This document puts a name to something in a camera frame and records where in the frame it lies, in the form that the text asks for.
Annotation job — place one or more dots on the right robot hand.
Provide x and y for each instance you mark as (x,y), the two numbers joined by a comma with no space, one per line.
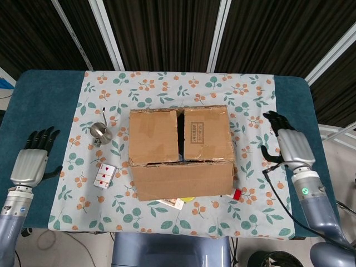
(296,150)

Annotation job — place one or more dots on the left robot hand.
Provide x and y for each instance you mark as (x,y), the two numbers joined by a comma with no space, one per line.
(27,167)

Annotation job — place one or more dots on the brown cardboard shipping box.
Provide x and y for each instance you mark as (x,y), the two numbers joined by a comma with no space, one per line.
(180,180)

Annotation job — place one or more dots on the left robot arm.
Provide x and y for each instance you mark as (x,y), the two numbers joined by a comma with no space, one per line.
(14,217)

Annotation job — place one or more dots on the teal table cover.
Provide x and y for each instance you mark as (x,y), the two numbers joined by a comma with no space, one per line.
(41,111)

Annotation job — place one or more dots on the white and red block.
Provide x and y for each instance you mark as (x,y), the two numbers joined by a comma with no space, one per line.
(237,194)

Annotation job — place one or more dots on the banded deck of playing cards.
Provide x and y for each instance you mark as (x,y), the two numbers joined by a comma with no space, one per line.
(104,176)

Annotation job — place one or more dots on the white board with blue patch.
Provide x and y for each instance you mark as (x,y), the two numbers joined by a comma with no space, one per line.
(5,82)

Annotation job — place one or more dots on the black round bin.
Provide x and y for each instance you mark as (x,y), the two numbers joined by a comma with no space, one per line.
(272,260)

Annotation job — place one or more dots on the palace photo postcard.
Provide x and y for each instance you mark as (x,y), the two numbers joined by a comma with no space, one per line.
(178,204)

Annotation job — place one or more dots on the floral leaf print tablecloth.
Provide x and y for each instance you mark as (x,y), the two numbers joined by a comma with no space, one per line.
(180,89)

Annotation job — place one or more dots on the blue-grey robot torso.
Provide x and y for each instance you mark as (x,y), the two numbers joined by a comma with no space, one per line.
(167,250)

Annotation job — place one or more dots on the dark pleated curtain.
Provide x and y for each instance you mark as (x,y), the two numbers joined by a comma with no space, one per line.
(167,27)

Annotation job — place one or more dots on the white metal frame rail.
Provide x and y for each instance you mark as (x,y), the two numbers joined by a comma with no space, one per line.
(336,133)

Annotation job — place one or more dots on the slanted white frame post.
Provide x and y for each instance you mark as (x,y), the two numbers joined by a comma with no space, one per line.
(331,57)

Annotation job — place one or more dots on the white double frame post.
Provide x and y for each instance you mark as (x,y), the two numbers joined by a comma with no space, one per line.
(219,36)

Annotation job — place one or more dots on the thin white frame post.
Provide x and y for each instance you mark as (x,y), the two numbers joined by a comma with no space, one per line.
(72,33)

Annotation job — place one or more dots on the wide white frame post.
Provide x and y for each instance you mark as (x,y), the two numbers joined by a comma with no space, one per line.
(107,33)

